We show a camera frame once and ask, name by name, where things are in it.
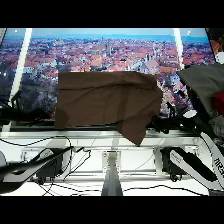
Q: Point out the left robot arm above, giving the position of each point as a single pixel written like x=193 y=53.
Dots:
x=20 y=170

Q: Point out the brown garment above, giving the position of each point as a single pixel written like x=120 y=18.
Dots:
x=106 y=100

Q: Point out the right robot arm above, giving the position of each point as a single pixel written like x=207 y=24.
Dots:
x=196 y=166

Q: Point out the silver frame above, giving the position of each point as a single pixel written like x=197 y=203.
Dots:
x=113 y=140

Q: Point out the grey garment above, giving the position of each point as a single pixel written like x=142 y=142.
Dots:
x=206 y=81

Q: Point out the red garment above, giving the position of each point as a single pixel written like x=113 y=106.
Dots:
x=219 y=103

